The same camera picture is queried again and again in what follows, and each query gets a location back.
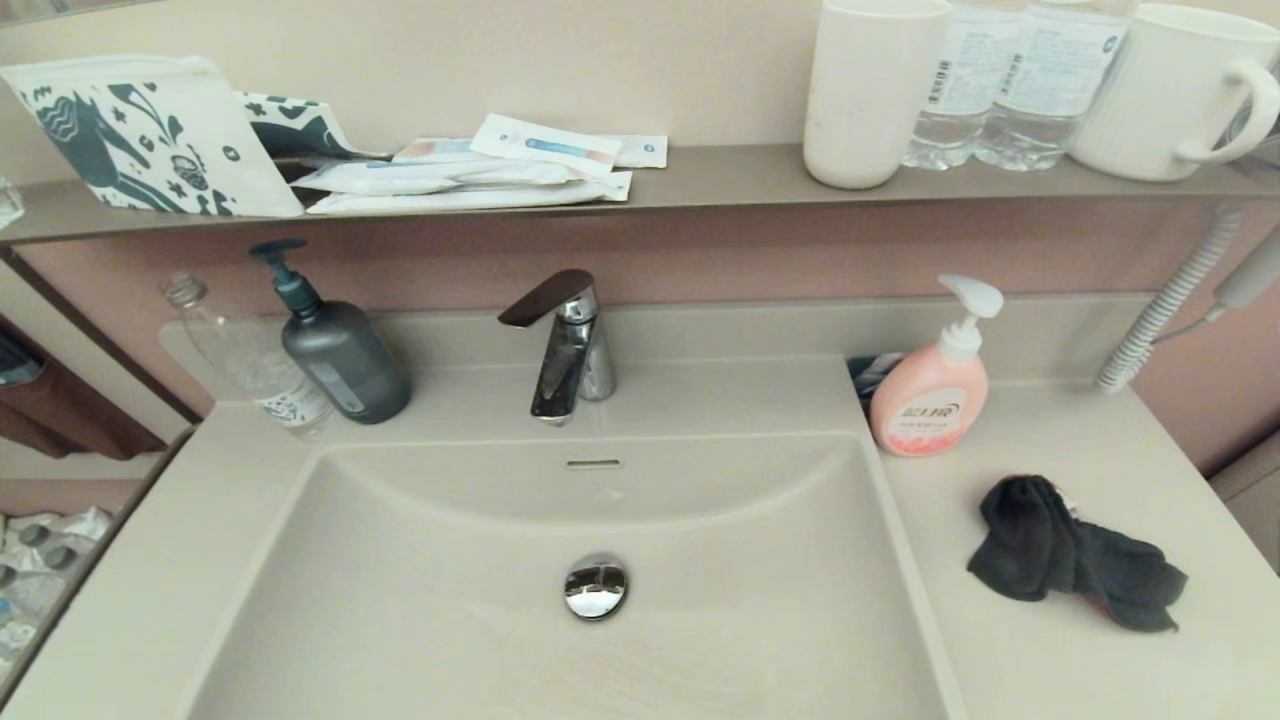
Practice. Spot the grey and orange cloth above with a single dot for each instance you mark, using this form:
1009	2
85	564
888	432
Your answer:
1040	550

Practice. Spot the chrome faucet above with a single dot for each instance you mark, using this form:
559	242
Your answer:
570	370

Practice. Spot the beige sink basin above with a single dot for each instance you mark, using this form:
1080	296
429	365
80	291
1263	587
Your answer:
450	600

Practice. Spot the small white sachet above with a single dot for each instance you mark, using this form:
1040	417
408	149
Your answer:
645	151

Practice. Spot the flat white long packet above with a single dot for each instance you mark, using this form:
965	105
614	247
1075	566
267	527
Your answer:
480	198

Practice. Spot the chrome drain stopper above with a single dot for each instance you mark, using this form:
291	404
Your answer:
596	586

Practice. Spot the dark blue white packet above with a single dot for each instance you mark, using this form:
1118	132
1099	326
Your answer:
872	375

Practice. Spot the white packet with blue toothbrush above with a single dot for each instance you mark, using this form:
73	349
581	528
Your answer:
545	145

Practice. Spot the long white wrapped packet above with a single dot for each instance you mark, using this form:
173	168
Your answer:
420	177

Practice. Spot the pink soap pump bottle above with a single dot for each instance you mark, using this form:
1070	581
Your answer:
930	400

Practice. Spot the white packet with peach print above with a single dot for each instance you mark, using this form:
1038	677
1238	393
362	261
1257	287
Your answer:
435	150

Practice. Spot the grey pump bottle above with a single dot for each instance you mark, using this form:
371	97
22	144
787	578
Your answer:
345	365

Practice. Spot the white tumbler cup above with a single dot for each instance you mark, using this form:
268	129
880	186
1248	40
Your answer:
865	90

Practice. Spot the clear empty plastic bottle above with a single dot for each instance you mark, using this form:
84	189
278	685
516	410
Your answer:
250	370

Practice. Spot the small white blue patterned pouch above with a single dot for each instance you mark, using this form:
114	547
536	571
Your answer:
305	128

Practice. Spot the clear water bottle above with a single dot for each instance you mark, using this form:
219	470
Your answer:
965	90
1050	80

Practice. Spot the large white blue patterned pouch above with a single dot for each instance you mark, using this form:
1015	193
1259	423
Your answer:
140	140

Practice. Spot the dark brown furniture piece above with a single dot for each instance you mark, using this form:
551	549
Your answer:
70	415

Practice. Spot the white ribbed mug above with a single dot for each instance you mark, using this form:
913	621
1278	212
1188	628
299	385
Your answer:
1150	90

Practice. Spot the plastic wrapped bottle pack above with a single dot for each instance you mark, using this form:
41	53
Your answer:
40	570

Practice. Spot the brown wall shelf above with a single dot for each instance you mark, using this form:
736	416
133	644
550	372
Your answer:
720	180

